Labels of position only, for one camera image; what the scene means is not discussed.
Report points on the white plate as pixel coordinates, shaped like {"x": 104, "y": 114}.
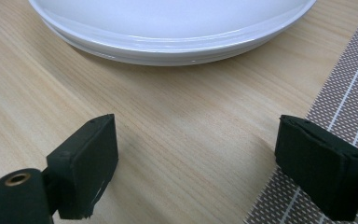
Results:
{"x": 174, "y": 28}

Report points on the brown white striped woven placemat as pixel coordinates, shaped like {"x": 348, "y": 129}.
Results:
{"x": 351, "y": 93}

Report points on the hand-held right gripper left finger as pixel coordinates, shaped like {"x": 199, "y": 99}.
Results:
{"x": 84, "y": 168}

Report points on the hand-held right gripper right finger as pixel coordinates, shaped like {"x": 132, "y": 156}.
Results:
{"x": 320, "y": 168}

